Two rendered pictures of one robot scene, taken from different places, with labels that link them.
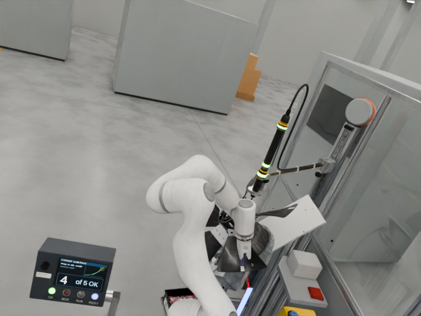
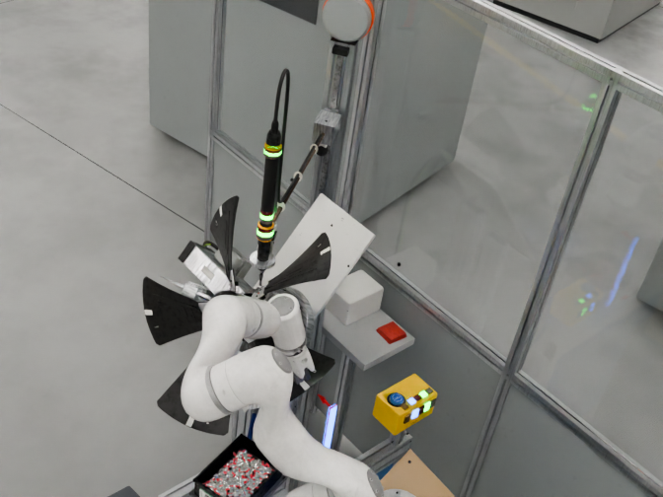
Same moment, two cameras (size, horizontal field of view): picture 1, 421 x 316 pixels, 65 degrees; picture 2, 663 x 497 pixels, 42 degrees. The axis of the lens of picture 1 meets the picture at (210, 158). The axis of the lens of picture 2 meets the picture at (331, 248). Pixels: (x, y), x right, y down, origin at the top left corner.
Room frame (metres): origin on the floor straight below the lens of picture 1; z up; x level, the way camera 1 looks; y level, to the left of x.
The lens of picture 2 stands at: (-0.21, 0.55, 2.90)
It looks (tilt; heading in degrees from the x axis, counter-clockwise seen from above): 37 degrees down; 328
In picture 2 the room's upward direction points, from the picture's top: 9 degrees clockwise
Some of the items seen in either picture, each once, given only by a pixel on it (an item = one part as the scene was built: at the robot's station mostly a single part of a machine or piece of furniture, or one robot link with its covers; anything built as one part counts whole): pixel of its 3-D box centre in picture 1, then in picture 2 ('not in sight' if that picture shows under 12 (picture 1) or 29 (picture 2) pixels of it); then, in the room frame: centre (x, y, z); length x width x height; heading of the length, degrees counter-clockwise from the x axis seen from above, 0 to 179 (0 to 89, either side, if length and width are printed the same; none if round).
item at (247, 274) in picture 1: (256, 273); not in sight; (1.71, -0.53, 0.73); 0.15 x 0.09 x 0.22; 103
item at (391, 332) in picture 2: (316, 293); (392, 331); (1.55, -0.85, 0.87); 0.08 x 0.08 x 0.02; 8
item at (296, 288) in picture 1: (298, 279); (355, 323); (1.65, -0.76, 0.84); 0.36 x 0.24 x 0.03; 13
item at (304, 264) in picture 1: (303, 263); (350, 294); (1.73, -0.77, 0.91); 0.17 x 0.16 x 0.11; 103
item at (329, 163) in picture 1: (326, 164); (327, 126); (1.88, -0.67, 1.54); 0.10 x 0.07 x 0.08; 138
